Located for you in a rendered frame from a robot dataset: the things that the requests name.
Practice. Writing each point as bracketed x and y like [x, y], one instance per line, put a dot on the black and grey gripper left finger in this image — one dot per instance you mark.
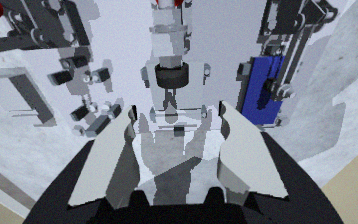
[99, 179]

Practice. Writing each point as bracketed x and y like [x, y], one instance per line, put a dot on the grey metal fixture plate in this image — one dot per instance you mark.
[224, 34]

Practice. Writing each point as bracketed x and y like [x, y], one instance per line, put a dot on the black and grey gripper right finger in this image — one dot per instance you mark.
[259, 174]

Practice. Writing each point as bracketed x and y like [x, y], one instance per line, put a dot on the blue rectangular block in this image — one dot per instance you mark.
[255, 104]

